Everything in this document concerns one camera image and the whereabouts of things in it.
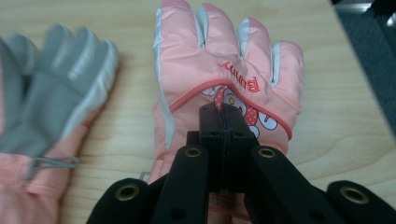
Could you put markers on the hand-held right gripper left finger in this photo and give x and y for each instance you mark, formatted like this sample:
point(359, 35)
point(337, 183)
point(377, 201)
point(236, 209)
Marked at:
point(214, 137)

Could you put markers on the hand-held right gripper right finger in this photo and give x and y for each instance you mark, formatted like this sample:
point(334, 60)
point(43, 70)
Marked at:
point(238, 137)

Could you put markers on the pink glove with cartoon print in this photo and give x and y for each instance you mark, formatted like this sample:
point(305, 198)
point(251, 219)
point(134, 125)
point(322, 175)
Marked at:
point(199, 62)

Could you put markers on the pink glove with grey palm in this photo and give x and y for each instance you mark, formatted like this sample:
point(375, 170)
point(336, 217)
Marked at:
point(56, 102)

